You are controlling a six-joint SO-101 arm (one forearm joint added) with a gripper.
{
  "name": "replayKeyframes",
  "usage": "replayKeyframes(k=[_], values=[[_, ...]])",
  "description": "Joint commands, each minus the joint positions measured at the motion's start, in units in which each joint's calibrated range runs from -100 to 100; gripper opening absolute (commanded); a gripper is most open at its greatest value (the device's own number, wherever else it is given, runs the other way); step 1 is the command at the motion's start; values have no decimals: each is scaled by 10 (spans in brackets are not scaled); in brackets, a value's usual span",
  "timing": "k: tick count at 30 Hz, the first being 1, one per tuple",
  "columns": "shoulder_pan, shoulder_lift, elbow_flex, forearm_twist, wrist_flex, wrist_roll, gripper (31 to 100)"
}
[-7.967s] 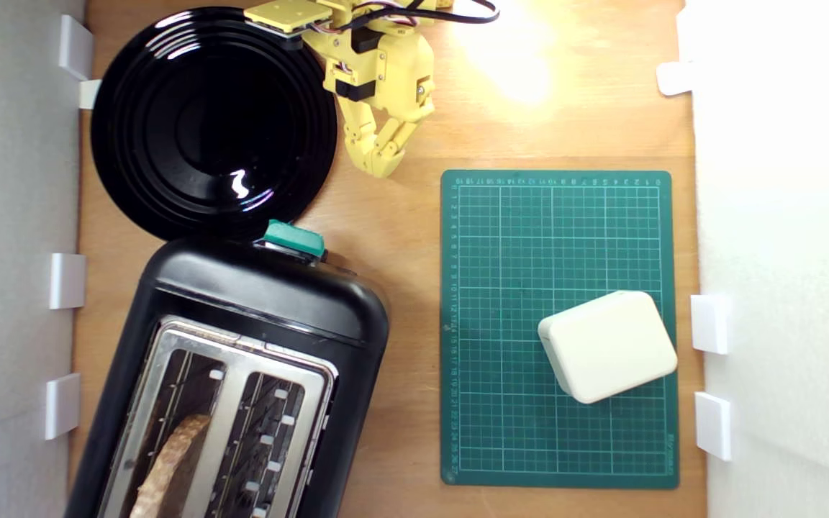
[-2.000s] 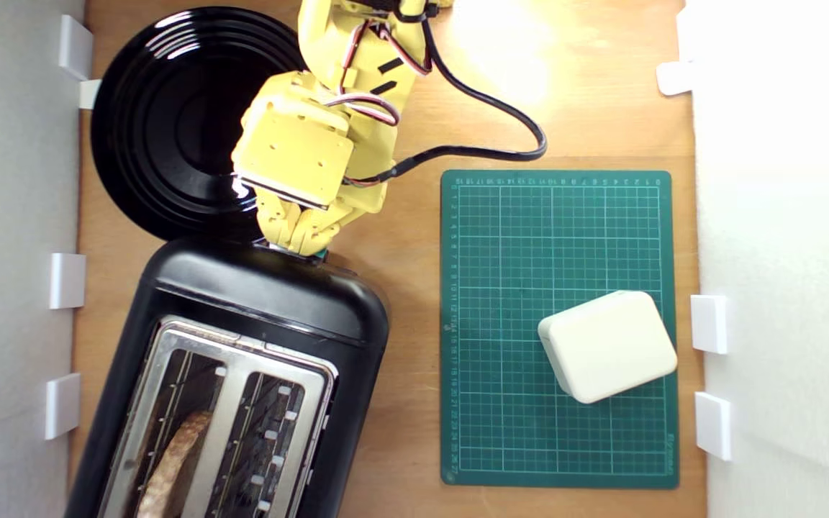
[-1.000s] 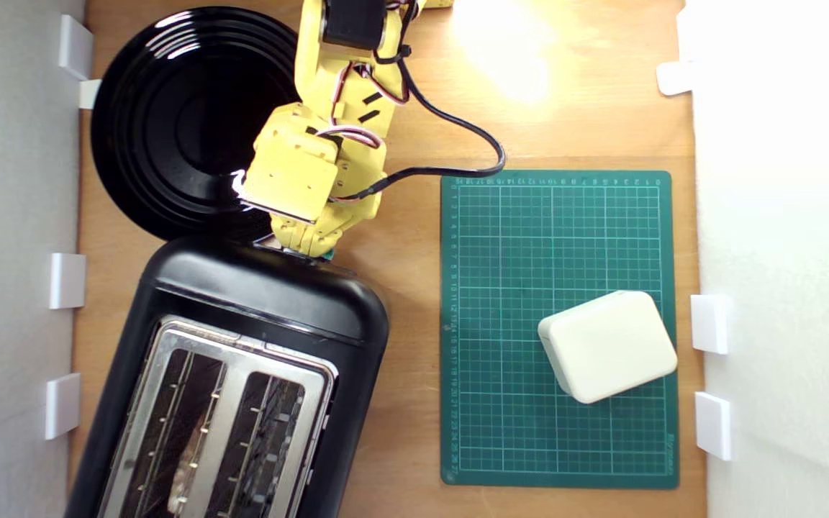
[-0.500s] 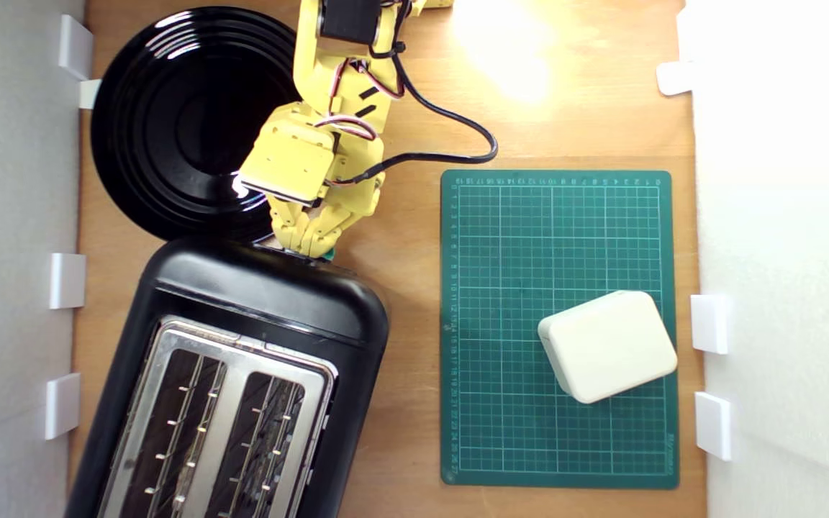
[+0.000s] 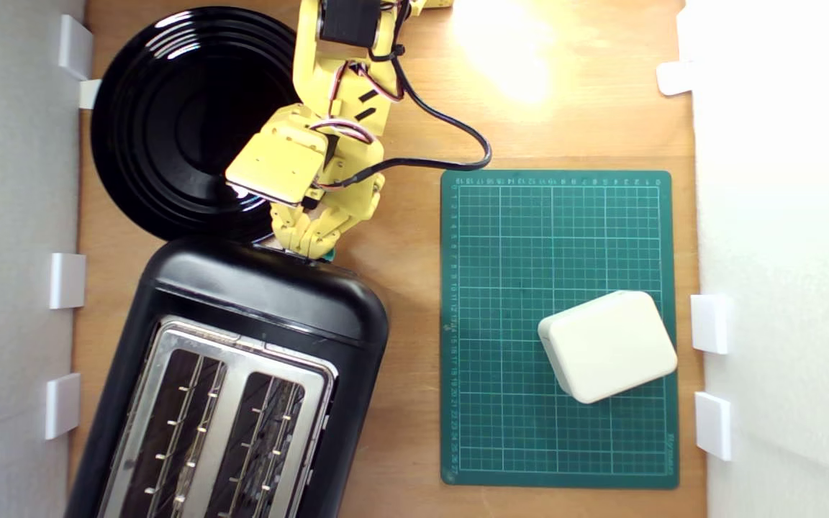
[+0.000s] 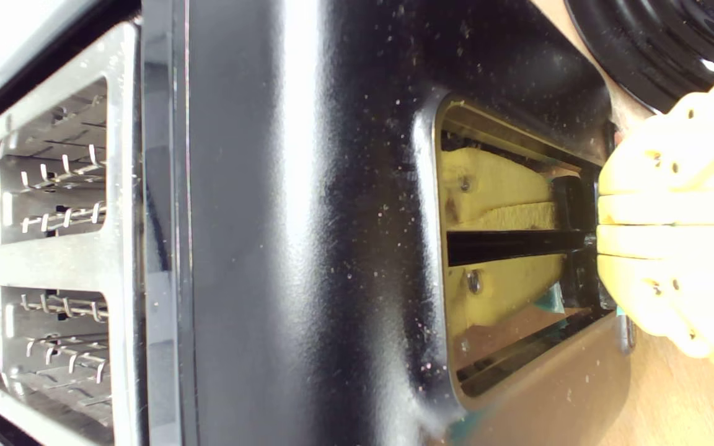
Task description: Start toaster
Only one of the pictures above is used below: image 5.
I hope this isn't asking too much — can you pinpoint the black two-slot toaster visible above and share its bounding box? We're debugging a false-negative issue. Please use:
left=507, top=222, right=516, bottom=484
left=63, top=236, right=391, bottom=518

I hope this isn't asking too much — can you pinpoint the green cutting mat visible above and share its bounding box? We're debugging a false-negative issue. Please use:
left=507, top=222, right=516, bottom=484
left=440, top=170, right=680, bottom=490

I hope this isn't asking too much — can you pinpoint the black round plate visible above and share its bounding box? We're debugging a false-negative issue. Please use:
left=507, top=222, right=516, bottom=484
left=91, top=6, right=314, bottom=242

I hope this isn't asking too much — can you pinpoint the white block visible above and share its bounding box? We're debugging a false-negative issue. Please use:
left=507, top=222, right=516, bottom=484
left=538, top=290, right=679, bottom=404

